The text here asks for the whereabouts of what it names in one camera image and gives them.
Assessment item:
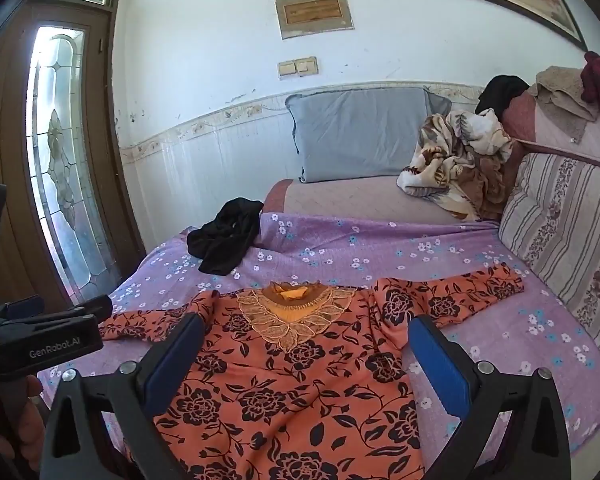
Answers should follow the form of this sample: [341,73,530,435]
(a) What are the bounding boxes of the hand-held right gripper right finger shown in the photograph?
[407,314,573,480]

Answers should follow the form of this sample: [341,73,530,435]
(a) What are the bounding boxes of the beige brown floral blanket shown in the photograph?
[397,108,515,221]

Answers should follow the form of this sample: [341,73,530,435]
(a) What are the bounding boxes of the beige towel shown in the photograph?
[530,65,600,143]

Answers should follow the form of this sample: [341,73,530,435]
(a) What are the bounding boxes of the purple floral bedsheet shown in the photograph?
[37,210,600,480]

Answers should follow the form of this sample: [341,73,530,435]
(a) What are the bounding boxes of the grey pillow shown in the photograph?
[285,86,453,184]

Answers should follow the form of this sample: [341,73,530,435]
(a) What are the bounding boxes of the small framed wall picture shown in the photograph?
[274,0,355,40]

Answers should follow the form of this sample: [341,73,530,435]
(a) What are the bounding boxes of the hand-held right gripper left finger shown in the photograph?
[39,314,208,480]

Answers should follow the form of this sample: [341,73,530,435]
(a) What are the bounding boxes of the striped floral cushion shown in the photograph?
[498,152,600,376]

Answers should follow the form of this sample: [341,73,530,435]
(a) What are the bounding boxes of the wooden door with leaded glass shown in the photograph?
[0,0,147,321]

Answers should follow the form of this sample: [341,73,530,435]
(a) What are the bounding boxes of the black garment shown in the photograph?
[475,75,531,116]

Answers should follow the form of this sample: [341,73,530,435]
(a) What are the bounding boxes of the pink sofa backrest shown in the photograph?
[500,92,600,171]

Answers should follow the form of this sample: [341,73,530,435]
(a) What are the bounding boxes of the person's left hand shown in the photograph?
[16,374,49,472]

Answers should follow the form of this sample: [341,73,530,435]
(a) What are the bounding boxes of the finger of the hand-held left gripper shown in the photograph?
[0,294,113,322]

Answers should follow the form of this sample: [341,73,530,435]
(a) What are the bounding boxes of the black crumpled cloth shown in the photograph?
[187,198,265,277]

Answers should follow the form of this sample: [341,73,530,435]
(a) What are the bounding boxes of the pink beige mattress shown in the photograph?
[262,175,501,226]

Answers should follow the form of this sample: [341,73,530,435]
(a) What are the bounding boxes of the orange black floral shirt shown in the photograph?
[99,263,526,480]

